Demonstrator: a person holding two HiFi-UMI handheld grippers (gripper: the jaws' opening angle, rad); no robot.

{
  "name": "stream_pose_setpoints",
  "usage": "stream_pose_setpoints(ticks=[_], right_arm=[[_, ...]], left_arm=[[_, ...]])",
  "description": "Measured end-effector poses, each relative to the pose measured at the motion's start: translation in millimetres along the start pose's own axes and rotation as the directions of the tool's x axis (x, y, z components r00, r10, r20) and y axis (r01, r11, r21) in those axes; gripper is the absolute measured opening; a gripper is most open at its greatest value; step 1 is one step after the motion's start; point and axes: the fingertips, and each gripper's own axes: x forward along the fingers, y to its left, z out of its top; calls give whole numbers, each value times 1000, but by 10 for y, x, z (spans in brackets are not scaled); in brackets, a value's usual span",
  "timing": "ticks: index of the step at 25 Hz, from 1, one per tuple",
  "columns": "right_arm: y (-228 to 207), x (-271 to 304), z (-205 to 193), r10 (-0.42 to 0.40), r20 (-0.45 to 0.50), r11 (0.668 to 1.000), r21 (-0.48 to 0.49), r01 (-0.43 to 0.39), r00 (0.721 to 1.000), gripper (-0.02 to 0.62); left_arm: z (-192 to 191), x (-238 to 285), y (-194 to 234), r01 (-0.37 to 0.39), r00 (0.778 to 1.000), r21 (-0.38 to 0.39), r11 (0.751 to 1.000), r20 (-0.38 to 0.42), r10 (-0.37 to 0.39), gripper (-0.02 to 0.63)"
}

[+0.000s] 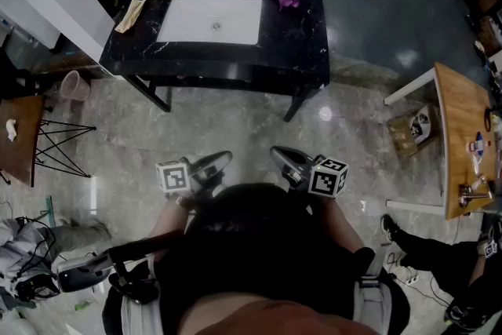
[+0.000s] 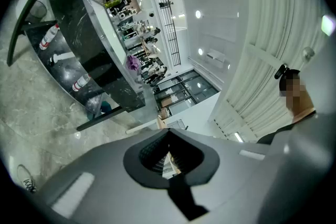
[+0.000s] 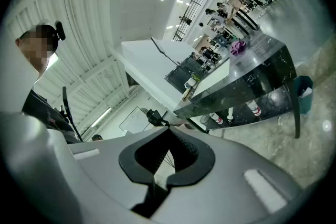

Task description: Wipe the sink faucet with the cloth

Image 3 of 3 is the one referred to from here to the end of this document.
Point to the person's head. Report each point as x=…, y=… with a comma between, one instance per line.
x=36, y=52

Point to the black marble counter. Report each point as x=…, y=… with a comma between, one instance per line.
x=262, y=73

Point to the thin black-framed panel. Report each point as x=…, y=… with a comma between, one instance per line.
x=157, y=46

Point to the wooden table with black legs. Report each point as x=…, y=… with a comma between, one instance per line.
x=233, y=5

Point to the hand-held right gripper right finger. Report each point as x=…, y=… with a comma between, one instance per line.
x=231, y=165

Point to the white bottle with red label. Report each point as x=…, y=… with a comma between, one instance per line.
x=254, y=108
x=217, y=119

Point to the slim white bottle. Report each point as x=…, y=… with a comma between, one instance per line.
x=230, y=114

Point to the person's torso in black shirt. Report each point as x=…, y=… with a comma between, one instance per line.
x=39, y=110

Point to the dark green pump bottle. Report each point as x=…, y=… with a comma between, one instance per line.
x=195, y=76

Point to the purple cloth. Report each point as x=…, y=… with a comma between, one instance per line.
x=237, y=47

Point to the black chest-mounted device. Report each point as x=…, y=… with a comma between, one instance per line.
x=66, y=106

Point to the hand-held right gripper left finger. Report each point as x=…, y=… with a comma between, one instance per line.
x=105, y=154

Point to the blue and white mug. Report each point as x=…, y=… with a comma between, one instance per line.
x=187, y=85

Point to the teal waste bin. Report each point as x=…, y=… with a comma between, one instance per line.
x=304, y=102

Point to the brown paper packet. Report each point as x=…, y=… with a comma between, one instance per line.
x=187, y=94

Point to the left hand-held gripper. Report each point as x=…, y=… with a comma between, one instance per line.
x=154, y=117

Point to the long tube light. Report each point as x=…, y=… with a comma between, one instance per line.
x=101, y=117

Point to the black head-mounted camera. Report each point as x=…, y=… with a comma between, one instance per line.
x=60, y=30

